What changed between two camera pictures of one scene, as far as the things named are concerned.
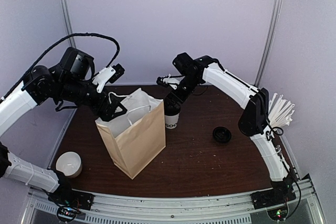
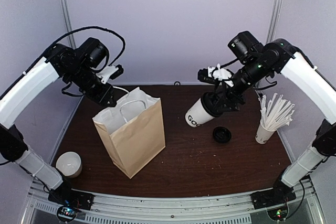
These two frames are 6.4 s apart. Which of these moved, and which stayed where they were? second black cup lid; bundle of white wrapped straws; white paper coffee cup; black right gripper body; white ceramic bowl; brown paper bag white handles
Moved: black right gripper body; white paper coffee cup
Stayed: brown paper bag white handles; second black cup lid; bundle of white wrapped straws; white ceramic bowl
